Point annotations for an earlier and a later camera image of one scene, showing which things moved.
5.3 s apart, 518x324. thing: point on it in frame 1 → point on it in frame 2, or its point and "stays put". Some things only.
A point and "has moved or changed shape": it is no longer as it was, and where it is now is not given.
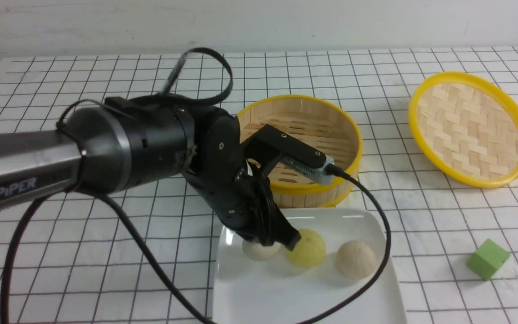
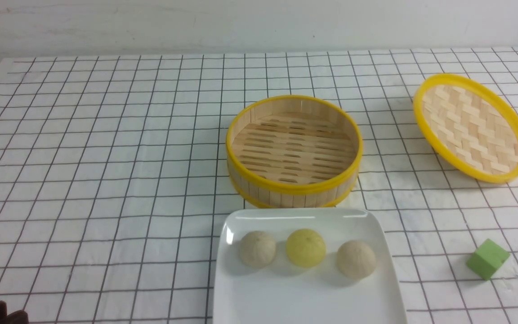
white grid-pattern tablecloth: x=150 y=254 stays put
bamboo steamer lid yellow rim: x=471 y=129 has moved or changed shape
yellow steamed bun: x=310 y=250 stays put
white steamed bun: x=355 y=259 stays put
